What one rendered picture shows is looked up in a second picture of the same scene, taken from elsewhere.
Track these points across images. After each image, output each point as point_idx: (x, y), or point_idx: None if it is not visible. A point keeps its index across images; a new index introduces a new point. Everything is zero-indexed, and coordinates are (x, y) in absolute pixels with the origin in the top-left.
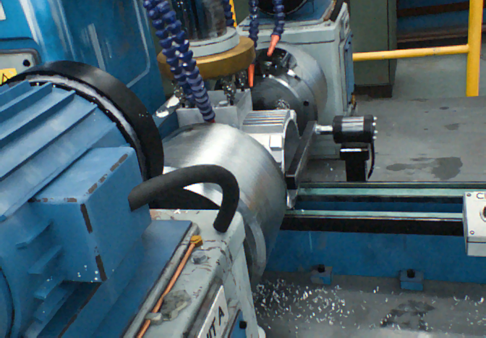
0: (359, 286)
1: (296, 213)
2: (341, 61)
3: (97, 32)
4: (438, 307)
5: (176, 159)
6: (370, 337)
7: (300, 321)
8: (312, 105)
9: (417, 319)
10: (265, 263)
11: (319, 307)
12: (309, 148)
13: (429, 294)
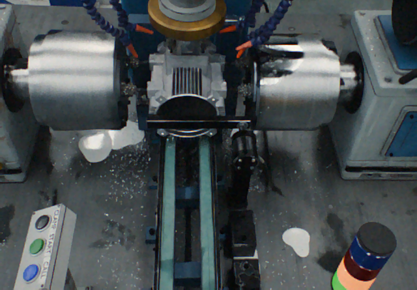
0: (148, 206)
1: (171, 143)
2: (398, 119)
3: None
4: (128, 252)
5: (53, 42)
6: (97, 215)
7: (111, 177)
8: (256, 109)
9: (115, 240)
10: (49, 125)
11: (124, 185)
12: (203, 124)
13: (142, 247)
